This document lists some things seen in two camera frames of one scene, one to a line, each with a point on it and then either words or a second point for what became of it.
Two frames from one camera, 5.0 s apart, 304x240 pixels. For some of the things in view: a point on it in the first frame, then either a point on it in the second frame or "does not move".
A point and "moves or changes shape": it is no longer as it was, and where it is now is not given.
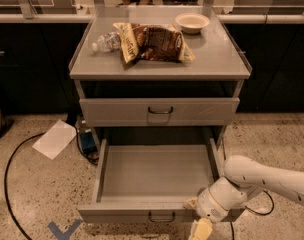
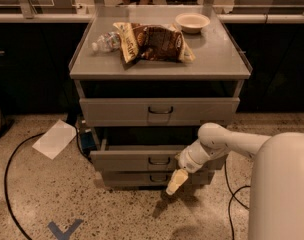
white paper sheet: (56, 139) does not move
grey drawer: (149, 180) moves or changes shape
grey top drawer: (160, 112) does not move
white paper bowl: (191, 22) does not move
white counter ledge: (40, 17) does not move
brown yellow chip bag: (152, 42) does not move
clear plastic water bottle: (109, 42) does not move
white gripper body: (208, 205) -> (188, 161)
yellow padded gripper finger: (201, 229) -> (178, 177)
